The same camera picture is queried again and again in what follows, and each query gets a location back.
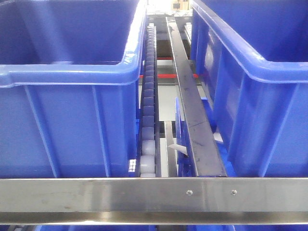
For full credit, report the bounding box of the large blue bin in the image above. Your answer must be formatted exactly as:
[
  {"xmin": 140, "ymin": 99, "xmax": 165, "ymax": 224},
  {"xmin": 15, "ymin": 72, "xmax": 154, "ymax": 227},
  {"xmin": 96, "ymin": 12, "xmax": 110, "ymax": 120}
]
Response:
[
  {"xmin": 0, "ymin": 0, "xmax": 146, "ymax": 178},
  {"xmin": 191, "ymin": 0, "xmax": 308, "ymax": 177}
]

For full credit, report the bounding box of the steel front shelf rail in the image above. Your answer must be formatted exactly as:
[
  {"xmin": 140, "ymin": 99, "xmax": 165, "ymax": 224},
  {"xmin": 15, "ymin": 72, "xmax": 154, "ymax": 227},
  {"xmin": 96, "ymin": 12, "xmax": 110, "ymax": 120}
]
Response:
[{"xmin": 0, "ymin": 178, "xmax": 308, "ymax": 225}]

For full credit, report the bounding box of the large blue bin right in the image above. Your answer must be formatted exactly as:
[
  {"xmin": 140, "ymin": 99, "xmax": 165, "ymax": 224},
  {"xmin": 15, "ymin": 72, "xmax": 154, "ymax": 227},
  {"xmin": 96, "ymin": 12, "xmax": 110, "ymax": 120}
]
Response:
[{"xmin": 191, "ymin": 0, "xmax": 308, "ymax": 177}]

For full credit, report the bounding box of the large blue bin left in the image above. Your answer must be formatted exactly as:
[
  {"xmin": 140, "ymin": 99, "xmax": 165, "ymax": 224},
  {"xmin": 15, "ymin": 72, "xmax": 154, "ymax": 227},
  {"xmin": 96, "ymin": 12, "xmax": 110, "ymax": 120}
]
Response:
[{"xmin": 0, "ymin": 0, "xmax": 146, "ymax": 178}]

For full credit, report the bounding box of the white roller conveyor track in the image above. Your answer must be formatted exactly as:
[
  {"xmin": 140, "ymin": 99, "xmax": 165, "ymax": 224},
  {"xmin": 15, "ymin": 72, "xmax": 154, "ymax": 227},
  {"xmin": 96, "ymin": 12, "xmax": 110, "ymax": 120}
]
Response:
[{"xmin": 136, "ymin": 23, "xmax": 162, "ymax": 178}]

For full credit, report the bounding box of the steel divider bar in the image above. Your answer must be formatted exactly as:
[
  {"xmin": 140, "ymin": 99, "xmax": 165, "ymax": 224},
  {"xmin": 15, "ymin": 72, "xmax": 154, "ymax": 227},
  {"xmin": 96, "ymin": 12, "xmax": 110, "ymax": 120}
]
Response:
[{"xmin": 166, "ymin": 17, "xmax": 227, "ymax": 177}]

